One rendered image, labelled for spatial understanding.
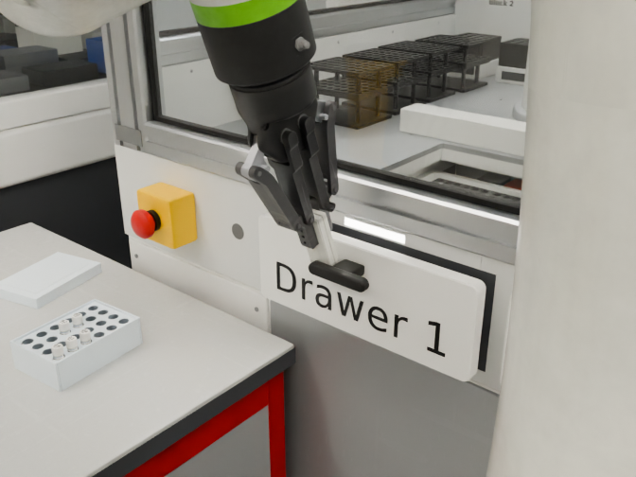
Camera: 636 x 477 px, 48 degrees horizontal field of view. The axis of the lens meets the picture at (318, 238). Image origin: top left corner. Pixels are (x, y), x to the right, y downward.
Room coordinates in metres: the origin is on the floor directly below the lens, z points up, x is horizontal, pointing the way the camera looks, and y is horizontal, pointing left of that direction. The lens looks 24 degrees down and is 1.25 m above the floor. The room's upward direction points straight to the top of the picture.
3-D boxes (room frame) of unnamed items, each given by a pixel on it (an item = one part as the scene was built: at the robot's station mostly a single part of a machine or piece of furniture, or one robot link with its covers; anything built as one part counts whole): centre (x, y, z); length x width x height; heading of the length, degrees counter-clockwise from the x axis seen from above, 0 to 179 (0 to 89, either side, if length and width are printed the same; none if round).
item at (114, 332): (0.74, 0.29, 0.78); 0.12 x 0.08 x 0.04; 146
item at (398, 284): (0.69, -0.05, 0.87); 0.29 x 0.02 x 0.11; 50
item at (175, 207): (0.90, 0.21, 0.88); 0.07 x 0.05 x 0.07; 50
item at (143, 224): (0.88, 0.23, 0.88); 0.04 x 0.03 x 0.04; 50
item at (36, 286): (0.92, 0.39, 0.77); 0.13 x 0.09 x 0.02; 153
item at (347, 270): (0.67, -0.03, 0.91); 0.07 x 0.04 x 0.01; 50
